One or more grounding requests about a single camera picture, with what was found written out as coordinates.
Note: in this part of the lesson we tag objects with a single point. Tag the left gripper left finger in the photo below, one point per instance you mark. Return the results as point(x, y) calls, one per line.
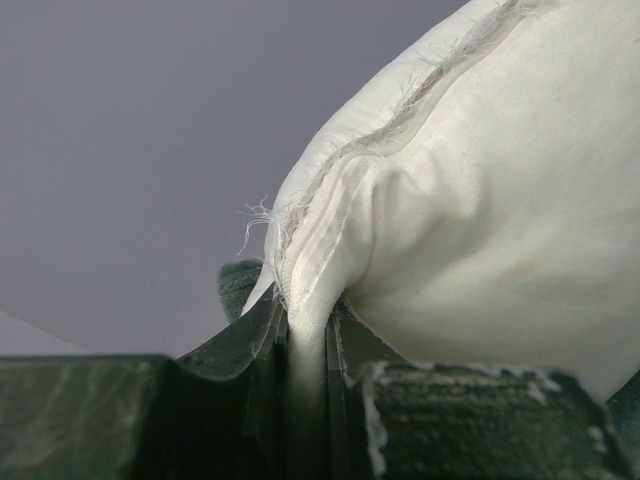
point(211, 414)

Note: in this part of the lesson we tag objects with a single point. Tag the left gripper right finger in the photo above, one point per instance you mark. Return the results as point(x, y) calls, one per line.
point(390, 418)

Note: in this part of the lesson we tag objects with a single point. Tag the white pillow insert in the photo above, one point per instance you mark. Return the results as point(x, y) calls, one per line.
point(478, 199)

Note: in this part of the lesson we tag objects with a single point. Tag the zebra and grey pillowcase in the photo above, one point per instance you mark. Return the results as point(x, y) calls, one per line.
point(235, 282)

